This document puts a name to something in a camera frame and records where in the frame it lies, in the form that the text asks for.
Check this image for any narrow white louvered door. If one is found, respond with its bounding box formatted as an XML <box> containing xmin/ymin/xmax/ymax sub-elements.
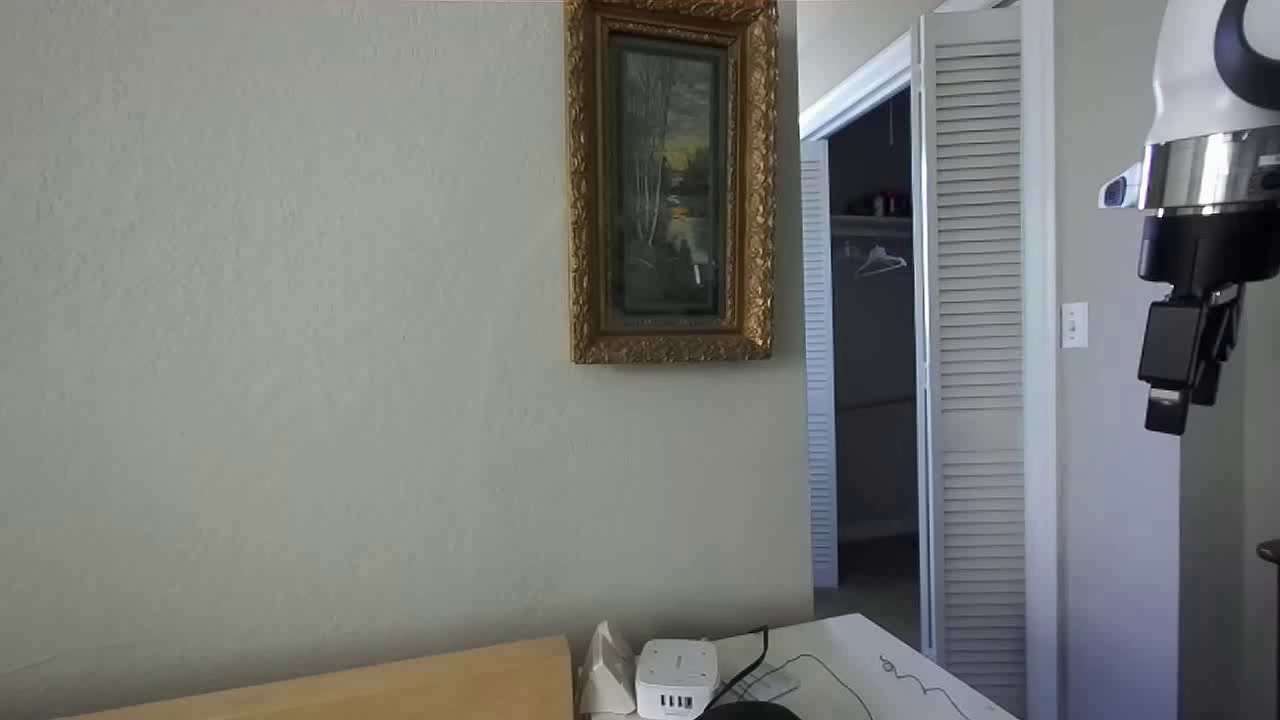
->
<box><xmin>795</xmin><ymin>135</ymin><xmax>843</xmax><ymax>592</ymax></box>

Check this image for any white door frame trim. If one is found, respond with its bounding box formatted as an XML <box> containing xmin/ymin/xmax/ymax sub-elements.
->
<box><xmin>795</xmin><ymin>31</ymin><xmax>925</xmax><ymax>144</ymax></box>

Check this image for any white decoder box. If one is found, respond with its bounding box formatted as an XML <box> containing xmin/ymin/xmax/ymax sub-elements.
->
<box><xmin>632</xmin><ymin>634</ymin><xmax>725</xmax><ymax>720</ymax></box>

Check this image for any wide white louvered door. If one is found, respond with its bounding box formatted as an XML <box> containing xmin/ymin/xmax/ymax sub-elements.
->
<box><xmin>912</xmin><ymin>0</ymin><xmax>1064</xmax><ymax>720</ymax></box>

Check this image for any clothes hanger in closet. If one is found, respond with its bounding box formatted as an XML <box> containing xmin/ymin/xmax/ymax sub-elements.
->
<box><xmin>851</xmin><ymin>239</ymin><xmax>912</xmax><ymax>284</ymax></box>

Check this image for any light wooden board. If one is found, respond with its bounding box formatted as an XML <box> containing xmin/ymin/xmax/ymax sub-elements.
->
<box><xmin>55</xmin><ymin>633</ymin><xmax>575</xmax><ymax>720</ymax></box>

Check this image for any gold framed landscape painting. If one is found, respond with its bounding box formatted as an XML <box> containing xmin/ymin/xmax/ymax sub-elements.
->
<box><xmin>564</xmin><ymin>0</ymin><xmax>783</xmax><ymax>367</ymax></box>

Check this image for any thin black decoder cable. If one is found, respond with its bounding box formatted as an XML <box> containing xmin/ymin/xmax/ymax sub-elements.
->
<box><xmin>701</xmin><ymin>624</ymin><xmax>774</xmax><ymax>710</ymax></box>

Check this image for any black round device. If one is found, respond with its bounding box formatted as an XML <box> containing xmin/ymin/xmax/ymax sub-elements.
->
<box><xmin>695</xmin><ymin>694</ymin><xmax>805</xmax><ymax>720</ymax></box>

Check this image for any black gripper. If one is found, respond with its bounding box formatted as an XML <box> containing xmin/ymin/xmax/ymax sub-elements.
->
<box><xmin>1132</xmin><ymin>205</ymin><xmax>1280</xmax><ymax>439</ymax></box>

